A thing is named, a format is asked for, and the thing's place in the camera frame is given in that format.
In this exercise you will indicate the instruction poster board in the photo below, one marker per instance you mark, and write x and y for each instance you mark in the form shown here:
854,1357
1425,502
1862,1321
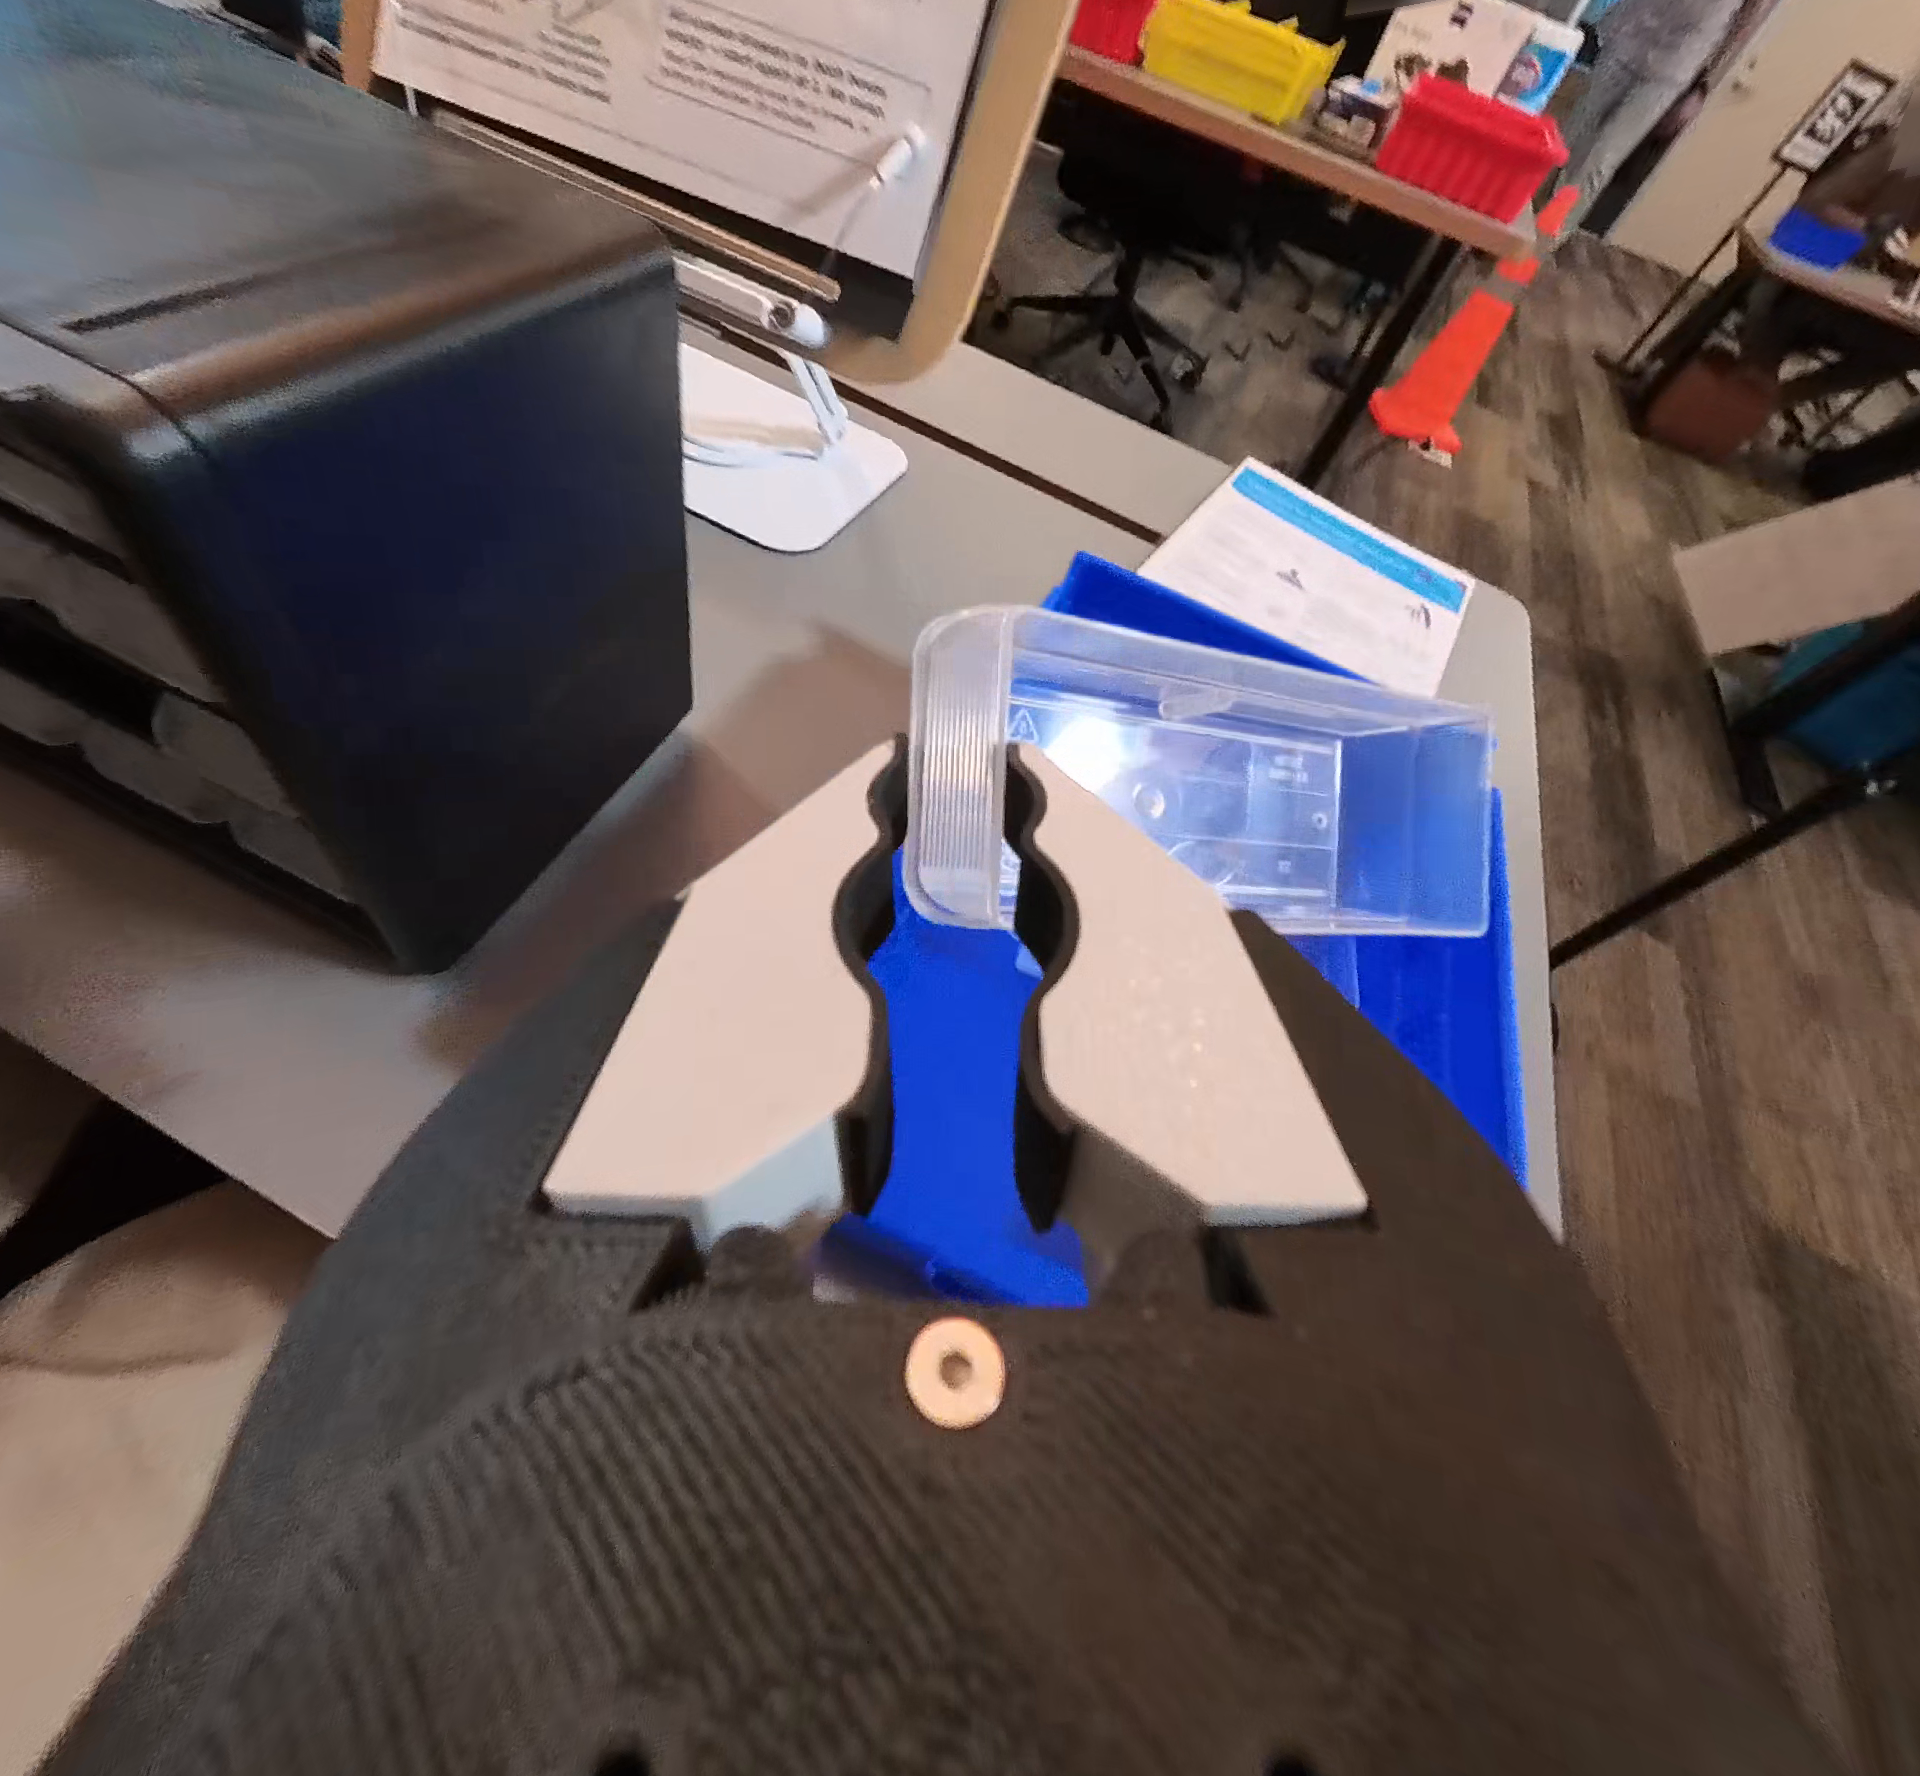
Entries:
722,7

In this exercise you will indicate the white cardboard box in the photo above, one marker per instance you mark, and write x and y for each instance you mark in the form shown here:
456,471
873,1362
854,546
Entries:
1425,43

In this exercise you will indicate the orange traffic cone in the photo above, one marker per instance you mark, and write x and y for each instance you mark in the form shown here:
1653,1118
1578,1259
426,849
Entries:
1463,350

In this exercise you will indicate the grey desk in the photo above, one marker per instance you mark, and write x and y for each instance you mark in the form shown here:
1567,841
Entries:
795,606

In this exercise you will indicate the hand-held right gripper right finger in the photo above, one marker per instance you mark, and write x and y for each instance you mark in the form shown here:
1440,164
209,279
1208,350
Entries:
1186,1042

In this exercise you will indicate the brown bag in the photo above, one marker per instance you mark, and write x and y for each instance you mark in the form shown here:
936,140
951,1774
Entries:
1710,407

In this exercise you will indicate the red plastic bin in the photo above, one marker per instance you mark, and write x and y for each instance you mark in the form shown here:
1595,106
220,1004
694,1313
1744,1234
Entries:
1119,7
1463,156

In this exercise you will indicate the white blue wipes pack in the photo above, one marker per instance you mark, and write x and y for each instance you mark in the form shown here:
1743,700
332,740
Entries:
1534,66

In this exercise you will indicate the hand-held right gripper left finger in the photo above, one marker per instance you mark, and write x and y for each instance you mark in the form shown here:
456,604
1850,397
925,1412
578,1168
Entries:
704,1042

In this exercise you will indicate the printed paper sheet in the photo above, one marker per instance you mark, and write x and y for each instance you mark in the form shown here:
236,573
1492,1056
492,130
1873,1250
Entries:
1321,562

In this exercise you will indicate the black drawer cabinet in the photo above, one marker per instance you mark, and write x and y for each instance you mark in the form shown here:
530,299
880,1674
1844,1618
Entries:
375,457

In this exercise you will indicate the grey flat panel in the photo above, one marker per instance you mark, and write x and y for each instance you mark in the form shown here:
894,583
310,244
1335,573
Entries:
1800,576

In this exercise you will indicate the blue storage tub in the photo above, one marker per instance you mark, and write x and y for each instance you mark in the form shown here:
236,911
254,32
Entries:
1862,704

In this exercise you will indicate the blue plastic bin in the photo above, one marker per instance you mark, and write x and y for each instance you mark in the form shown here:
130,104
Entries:
1440,1026

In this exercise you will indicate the white metal stand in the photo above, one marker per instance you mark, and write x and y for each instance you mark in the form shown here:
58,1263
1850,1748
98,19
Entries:
795,502

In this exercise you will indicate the long wooden table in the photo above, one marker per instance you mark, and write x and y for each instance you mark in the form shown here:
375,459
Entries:
1321,163

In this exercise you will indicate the yellow plastic bin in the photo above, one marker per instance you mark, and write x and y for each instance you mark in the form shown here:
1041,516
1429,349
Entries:
1230,57

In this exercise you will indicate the black office chair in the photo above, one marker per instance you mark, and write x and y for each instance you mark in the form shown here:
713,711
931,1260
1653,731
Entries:
1119,210

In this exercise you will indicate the rows of clear cabinet drawers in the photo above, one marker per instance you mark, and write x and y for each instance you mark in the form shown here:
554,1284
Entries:
91,755

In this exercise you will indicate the clear plastic drawer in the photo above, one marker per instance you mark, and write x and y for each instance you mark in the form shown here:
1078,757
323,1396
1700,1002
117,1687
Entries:
1291,786

